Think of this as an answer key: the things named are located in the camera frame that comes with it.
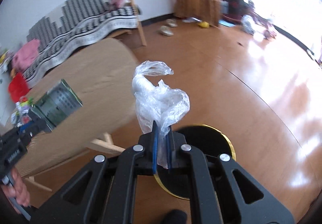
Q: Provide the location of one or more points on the oval wooden table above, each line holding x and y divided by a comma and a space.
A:
101, 76

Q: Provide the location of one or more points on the pink blanket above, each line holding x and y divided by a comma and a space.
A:
26, 55

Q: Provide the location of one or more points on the near beige slipper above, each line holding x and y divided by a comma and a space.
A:
165, 31

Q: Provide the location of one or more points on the white plastic bag on floor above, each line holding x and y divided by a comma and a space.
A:
248, 24

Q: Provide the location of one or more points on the green metal can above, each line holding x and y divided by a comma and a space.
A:
55, 106

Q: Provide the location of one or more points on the red plastic bag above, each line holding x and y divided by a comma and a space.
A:
18, 88

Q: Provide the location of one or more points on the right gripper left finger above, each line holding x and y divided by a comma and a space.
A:
155, 134

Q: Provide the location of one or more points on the white cabinet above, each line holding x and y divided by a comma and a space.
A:
6, 105

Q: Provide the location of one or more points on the far beige slipper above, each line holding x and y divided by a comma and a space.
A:
171, 23

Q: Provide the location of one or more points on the person's left hand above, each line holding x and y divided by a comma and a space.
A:
18, 191

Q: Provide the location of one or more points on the black gold-rimmed trash bin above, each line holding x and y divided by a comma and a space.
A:
197, 150

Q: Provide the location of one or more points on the beige slipper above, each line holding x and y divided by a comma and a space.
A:
165, 31
171, 23

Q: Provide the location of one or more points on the black white striped sofa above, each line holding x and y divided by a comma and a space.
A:
75, 24

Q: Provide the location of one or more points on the clear plastic bag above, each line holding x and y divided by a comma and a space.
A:
160, 104

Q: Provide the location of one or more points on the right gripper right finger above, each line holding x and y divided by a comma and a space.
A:
170, 148

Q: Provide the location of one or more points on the yellow toy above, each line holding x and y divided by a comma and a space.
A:
203, 24

